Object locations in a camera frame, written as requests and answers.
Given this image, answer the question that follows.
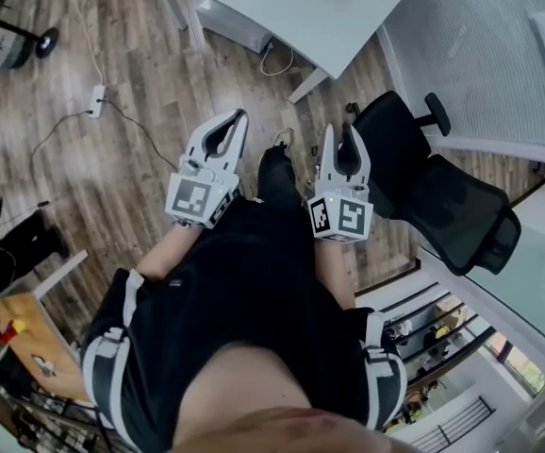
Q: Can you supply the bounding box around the white power cable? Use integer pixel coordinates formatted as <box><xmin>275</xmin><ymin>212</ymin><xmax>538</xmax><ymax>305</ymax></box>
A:
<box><xmin>60</xmin><ymin>0</ymin><xmax>107</xmax><ymax>89</ymax></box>

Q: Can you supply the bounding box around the red and yellow toy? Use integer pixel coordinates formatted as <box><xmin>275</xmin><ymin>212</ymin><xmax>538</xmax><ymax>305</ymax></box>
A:
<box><xmin>0</xmin><ymin>319</ymin><xmax>26</xmax><ymax>344</ymax></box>

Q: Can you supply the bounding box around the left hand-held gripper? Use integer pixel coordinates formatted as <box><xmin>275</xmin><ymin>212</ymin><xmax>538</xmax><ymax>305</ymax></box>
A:
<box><xmin>165</xmin><ymin>109</ymin><xmax>251</xmax><ymax>231</ymax></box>

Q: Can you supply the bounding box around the black office chair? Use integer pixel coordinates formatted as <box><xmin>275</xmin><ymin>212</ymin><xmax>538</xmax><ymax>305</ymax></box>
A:
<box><xmin>346</xmin><ymin>91</ymin><xmax>523</xmax><ymax>277</ymax></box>

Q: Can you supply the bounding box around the white drawer cabinet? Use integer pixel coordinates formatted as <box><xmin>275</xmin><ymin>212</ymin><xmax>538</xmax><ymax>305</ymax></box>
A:
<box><xmin>195</xmin><ymin>0</ymin><xmax>274</xmax><ymax>55</ymax></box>

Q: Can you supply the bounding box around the person's black shirt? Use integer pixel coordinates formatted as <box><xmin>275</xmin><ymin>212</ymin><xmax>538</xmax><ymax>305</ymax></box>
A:
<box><xmin>80</xmin><ymin>195</ymin><xmax>408</xmax><ymax>453</ymax></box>

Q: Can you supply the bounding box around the white table leg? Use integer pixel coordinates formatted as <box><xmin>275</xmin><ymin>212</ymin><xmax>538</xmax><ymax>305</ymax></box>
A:
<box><xmin>287</xmin><ymin>66</ymin><xmax>327</xmax><ymax>105</ymax></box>

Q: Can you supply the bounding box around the person's white shoe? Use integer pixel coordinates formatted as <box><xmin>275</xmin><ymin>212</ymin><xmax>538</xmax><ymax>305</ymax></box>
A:
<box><xmin>271</xmin><ymin>126</ymin><xmax>297</xmax><ymax>153</ymax></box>

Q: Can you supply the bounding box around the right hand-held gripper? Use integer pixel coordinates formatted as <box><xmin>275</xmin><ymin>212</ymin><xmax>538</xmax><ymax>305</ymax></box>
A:
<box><xmin>306</xmin><ymin>123</ymin><xmax>375</xmax><ymax>244</ymax></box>

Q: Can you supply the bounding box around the person's chest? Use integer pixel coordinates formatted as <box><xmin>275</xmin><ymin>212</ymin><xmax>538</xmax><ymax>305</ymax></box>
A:
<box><xmin>172</xmin><ymin>342</ymin><xmax>424</xmax><ymax>453</ymax></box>

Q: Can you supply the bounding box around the black power cable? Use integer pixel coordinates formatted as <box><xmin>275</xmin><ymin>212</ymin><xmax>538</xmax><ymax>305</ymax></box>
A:
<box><xmin>31</xmin><ymin>99</ymin><xmax>180</xmax><ymax>172</ymax></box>

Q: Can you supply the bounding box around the person's left forearm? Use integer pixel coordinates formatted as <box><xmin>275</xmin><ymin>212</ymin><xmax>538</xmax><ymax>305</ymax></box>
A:
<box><xmin>135</xmin><ymin>222</ymin><xmax>203</xmax><ymax>282</ymax></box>

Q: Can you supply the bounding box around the wooden side desk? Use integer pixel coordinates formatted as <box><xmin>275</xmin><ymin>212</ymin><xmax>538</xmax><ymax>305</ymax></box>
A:
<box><xmin>0</xmin><ymin>292</ymin><xmax>91</xmax><ymax>403</ymax></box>

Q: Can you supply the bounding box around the white power strip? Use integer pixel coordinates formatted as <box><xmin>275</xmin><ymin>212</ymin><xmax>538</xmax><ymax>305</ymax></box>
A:
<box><xmin>88</xmin><ymin>84</ymin><xmax>107</xmax><ymax>119</ymax></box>

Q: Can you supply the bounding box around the person's right forearm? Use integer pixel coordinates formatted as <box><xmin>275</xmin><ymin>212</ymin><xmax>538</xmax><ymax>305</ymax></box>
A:
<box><xmin>312</xmin><ymin>237</ymin><xmax>359</xmax><ymax>311</ymax></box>

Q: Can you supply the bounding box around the white looped cable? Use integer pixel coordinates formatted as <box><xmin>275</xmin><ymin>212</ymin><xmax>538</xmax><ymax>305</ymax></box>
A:
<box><xmin>258</xmin><ymin>40</ymin><xmax>295</xmax><ymax>77</ymax></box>

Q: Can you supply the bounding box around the black railing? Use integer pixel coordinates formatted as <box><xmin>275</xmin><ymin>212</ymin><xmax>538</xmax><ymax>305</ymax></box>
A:
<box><xmin>355</xmin><ymin>289</ymin><xmax>496</xmax><ymax>447</ymax></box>

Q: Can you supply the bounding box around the person's leg in black trousers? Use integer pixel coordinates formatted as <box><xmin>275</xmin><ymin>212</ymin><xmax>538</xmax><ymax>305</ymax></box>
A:
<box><xmin>256</xmin><ymin>144</ymin><xmax>303</xmax><ymax>207</ymax></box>

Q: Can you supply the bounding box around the black wheeled stand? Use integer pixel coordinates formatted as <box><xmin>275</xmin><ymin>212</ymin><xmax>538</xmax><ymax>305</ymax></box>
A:
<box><xmin>0</xmin><ymin>0</ymin><xmax>61</xmax><ymax>61</ymax></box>

